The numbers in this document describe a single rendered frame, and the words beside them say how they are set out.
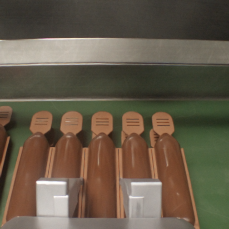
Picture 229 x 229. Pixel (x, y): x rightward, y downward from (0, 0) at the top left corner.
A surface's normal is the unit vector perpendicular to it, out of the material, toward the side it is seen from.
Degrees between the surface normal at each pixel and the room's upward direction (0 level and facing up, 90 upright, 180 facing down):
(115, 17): 90
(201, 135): 2
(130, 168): 29
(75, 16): 90
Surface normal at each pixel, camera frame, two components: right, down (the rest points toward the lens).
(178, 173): 0.26, -0.70
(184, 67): 0.04, 0.69
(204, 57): 0.05, 0.15
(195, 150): 0.03, -0.73
